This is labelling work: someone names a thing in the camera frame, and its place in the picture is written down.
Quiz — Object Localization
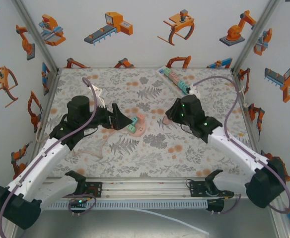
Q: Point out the floral table mat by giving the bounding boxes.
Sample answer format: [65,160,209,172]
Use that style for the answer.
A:
[32,67,264,179]

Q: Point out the black cable bracket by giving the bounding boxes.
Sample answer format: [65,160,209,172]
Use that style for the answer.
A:
[207,198,225,214]

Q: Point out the aluminium frame leg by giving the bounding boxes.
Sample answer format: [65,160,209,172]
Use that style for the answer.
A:
[270,205,290,238]

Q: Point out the white power strip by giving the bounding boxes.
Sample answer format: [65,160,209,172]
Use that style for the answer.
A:
[157,66,193,97]

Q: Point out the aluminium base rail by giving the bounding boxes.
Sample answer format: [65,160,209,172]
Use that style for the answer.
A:
[42,177,250,199]

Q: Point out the aluminium side rail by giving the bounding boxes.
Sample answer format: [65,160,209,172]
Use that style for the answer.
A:
[230,69,262,156]
[34,69,61,149]

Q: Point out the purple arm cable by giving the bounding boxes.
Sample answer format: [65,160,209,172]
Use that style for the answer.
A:
[191,75,290,216]
[0,77,97,238]

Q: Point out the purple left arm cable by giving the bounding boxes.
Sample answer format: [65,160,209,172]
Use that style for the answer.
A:
[0,77,97,238]

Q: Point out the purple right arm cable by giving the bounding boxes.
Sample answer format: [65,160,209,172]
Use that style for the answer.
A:
[191,75,290,216]

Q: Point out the white power strip cord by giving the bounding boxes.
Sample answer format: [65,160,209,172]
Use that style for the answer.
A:
[224,74,247,109]

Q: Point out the aluminium frame post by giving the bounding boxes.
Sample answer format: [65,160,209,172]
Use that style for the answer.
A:
[12,0,60,74]
[231,0,282,74]

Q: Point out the pink socket cord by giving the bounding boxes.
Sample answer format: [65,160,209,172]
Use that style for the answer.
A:
[34,119,111,162]

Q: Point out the white slotted cable duct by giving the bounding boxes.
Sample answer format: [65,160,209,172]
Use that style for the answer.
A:
[45,200,208,209]

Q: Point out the controller board with green light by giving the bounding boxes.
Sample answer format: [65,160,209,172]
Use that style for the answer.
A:
[69,198,89,208]

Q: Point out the round pink socket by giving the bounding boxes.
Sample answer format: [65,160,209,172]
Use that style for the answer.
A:
[127,122,147,137]

